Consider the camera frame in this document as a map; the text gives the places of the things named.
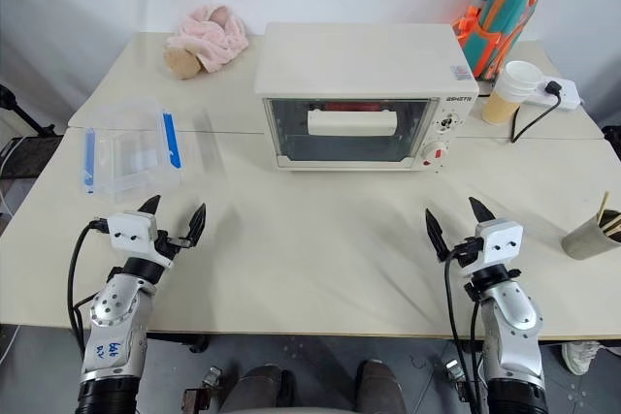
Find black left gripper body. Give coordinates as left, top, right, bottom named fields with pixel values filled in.
left=153, top=228, right=191, bottom=261

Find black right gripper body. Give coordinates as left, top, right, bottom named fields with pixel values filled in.
left=448, top=237, right=486, bottom=271

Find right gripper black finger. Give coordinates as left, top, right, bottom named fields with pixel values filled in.
left=424, top=207, right=452, bottom=263
left=467, top=196, right=497, bottom=226

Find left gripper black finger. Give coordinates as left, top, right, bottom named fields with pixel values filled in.
left=136, top=194, right=162, bottom=217
left=182, top=202, right=210, bottom=247

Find white toaster oven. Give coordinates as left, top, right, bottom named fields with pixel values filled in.
left=253, top=21, right=481, bottom=175

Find clear plastic box blue clips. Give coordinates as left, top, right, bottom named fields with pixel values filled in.
left=76, top=98, right=184, bottom=206

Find tan paper cup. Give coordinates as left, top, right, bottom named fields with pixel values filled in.
left=480, top=79, right=535, bottom=126

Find grey cup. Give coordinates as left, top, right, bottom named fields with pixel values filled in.
left=562, top=209, right=621, bottom=262

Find caster wheel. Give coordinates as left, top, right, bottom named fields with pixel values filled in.
left=201, top=364, right=225, bottom=392
left=443, top=358, right=468, bottom=382

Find wooden sticks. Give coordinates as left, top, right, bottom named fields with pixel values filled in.
left=597, top=191, right=621, bottom=243

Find white paper cup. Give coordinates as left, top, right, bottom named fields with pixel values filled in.
left=503, top=60, right=544, bottom=93

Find beige plush toy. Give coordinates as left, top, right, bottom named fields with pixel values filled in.
left=163, top=47, right=203, bottom=81

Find white power strip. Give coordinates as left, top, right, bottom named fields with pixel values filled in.
left=521, top=75, right=583, bottom=113

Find white shoe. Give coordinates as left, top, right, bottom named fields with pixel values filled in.
left=561, top=339, right=604, bottom=377

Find black tripod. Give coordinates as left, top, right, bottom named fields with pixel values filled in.
left=0, top=83, right=58, bottom=140

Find dark rounded shape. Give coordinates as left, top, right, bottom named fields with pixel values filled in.
left=355, top=358, right=408, bottom=414
left=236, top=364, right=286, bottom=414

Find pink fluffy cloth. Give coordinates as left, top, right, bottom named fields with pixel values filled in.
left=166, top=4, right=251, bottom=74

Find teal and orange bag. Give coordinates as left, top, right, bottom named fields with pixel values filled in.
left=452, top=0, right=565, bottom=81

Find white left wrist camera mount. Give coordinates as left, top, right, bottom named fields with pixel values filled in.
left=107, top=211, right=175, bottom=269

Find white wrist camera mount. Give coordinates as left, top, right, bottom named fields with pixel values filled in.
left=107, top=211, right=175, bottom=269
left=471, top=218, right=526, bottom=273

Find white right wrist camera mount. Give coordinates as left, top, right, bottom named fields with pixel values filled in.
left=471, top=218, right=526, bottom=273

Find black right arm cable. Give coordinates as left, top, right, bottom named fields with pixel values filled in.
left=442, top=248, right=482, bottom=389

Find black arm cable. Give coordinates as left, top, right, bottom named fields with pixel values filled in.
left=66, top=216, right=111, bottom=345
left=442, top=248, right=482, bottom=389

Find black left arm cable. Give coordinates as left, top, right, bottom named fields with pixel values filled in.
left=66, top=216, right=111, bottom=345

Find black table frame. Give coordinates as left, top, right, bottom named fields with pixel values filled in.
left=144, top=331, right=211, bottom=355

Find black plug with cable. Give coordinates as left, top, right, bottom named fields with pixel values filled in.
left=509, top=80, right=565, bottom=144

